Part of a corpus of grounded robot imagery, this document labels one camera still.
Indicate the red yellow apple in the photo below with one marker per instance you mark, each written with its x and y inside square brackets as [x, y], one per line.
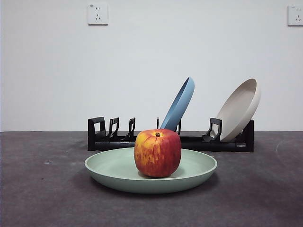
[157, 153]

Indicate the green plate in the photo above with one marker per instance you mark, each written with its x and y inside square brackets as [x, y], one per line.
[113, 170]

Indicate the blue plate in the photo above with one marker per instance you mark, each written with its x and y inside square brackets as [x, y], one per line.
[180, 106]

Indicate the black plate rack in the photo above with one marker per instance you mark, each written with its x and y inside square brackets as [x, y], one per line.
[213, 146]

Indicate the beige plate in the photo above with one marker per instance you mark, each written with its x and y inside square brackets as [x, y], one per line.
[239, 111]

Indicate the white wall socket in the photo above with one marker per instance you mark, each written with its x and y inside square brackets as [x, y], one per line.
[98, 14]
[295, 15]

